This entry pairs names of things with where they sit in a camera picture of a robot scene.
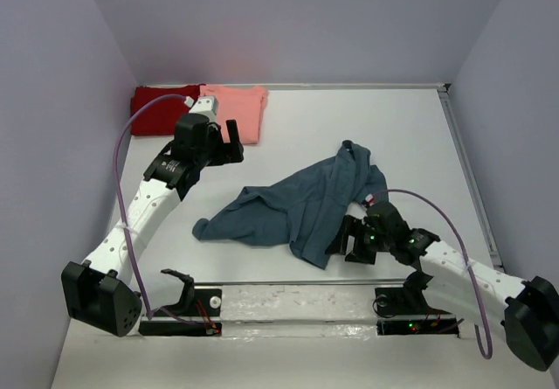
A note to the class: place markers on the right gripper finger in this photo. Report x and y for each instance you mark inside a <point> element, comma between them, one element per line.
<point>350,226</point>
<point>362,251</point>

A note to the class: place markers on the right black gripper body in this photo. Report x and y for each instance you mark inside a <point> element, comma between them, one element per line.
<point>355,239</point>

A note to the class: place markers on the folded pink t-shirt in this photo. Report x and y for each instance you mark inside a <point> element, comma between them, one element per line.
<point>244,105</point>

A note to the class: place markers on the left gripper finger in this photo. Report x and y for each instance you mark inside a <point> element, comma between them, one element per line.
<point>232,130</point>
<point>219,154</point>

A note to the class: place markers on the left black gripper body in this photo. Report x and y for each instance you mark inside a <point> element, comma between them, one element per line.
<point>228,152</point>

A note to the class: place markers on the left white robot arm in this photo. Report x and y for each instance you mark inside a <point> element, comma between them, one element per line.
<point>105,289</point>

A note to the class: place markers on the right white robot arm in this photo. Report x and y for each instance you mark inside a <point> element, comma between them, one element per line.
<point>523,313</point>

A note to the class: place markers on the blue t-shirt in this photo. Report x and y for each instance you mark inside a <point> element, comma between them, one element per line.
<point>304,211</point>

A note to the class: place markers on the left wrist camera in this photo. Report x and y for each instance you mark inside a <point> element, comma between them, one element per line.
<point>206,105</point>

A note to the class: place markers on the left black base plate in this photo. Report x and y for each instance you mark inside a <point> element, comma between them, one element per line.
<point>195,311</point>

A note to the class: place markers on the folded red t-shirt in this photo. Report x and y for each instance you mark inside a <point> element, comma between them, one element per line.
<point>160,119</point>

